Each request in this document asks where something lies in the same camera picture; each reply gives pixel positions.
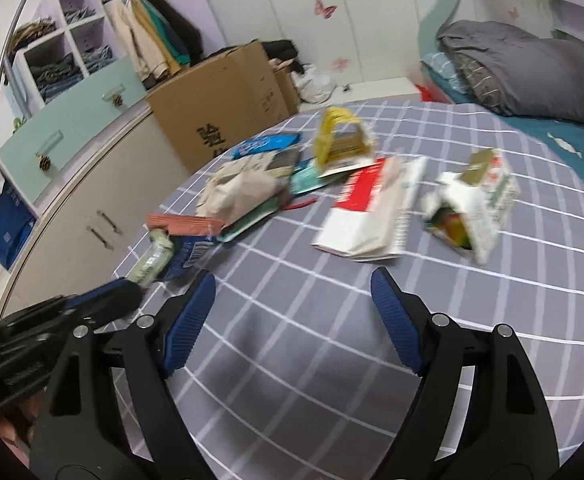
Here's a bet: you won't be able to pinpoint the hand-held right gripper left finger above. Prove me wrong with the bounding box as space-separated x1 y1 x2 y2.
29 270 217 480

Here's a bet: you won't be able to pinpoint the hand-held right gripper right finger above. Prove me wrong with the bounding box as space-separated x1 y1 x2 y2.
370 266 560 480

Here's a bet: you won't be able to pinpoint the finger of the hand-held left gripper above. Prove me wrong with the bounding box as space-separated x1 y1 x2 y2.
62 276 143 333

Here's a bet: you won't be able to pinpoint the blue white long packet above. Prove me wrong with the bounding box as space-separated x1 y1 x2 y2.
219 199 285 244

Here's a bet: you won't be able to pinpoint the blue printed wrapper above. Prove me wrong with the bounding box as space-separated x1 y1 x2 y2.
164 236 217 283

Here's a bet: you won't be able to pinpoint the small green bottle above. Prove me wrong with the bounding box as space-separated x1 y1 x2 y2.
128 228 175 288

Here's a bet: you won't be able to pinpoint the salmon pink packet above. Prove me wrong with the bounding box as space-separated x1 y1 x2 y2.
147 212 225 237

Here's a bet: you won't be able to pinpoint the beige curved cabinet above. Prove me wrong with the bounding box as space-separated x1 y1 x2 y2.
0 102 195 318

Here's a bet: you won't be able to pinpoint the red white paper bag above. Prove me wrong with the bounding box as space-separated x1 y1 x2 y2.
312 155 429 262

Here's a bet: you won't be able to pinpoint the blue bag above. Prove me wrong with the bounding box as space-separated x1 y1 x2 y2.
0 180 36 271

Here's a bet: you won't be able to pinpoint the white torn carton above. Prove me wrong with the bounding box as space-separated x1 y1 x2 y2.
420 148 522 267

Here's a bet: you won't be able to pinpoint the beige crumpled paper bag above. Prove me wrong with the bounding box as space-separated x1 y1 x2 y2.
195 150 300 225

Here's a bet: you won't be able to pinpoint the yellow torn carton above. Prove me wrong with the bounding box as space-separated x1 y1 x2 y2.
313 106 377 178

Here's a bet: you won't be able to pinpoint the turquoise drawer unit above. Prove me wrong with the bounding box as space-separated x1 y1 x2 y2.
0 56 147 211

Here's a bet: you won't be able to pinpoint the light blue snack packet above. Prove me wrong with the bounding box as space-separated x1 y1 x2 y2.
233 133 301 159

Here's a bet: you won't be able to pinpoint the large cardboard box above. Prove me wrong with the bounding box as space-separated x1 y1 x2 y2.
145 40 289 175

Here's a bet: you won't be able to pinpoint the teal bed sheet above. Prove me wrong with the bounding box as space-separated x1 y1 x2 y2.
419 52 584 231

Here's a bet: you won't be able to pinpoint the small cardboard box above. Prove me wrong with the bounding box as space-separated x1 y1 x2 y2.
269 57 301 116

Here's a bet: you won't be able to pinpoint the white plastic bag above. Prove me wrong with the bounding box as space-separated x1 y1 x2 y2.
292 65 333 103

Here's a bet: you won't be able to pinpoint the white cubby shelf unit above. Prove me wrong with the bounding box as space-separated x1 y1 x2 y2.
4 0 153 106

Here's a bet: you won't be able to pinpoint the hanging clothes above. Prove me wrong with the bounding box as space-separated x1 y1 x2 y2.
102 0 203 92

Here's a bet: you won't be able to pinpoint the black clothes pile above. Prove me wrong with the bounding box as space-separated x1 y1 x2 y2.
262 40 307 75

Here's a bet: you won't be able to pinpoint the grey folded duvet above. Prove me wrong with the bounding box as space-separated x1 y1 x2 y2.
436 20 584 128

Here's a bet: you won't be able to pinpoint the curved metal rail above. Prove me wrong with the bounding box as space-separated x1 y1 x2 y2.
0 0 45 104

